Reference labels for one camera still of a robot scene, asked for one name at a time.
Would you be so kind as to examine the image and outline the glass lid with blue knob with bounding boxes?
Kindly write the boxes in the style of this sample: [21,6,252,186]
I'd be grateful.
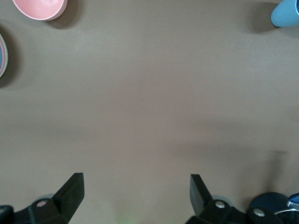
[249,191,299,224]

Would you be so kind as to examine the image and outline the pink plate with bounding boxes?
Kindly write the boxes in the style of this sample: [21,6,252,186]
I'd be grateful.
[0,35,7,74]

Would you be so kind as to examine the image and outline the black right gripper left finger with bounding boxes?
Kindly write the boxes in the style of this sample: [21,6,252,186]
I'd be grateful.
[0,172,84,224]

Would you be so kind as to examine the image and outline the blue cup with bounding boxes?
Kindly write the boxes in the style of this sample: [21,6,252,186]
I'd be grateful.
[271,0,299,28]

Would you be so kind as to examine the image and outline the pink bowl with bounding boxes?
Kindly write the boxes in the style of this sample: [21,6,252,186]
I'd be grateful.
[12,0,68,21]

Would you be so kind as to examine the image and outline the brown table cover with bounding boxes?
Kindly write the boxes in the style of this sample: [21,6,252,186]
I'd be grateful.
[0,0,299,224]

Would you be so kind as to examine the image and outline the beige plate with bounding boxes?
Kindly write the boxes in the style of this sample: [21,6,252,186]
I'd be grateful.
[0,32,10,79]

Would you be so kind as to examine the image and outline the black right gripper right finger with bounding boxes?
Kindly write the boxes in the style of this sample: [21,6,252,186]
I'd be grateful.
[185,174,285,224]

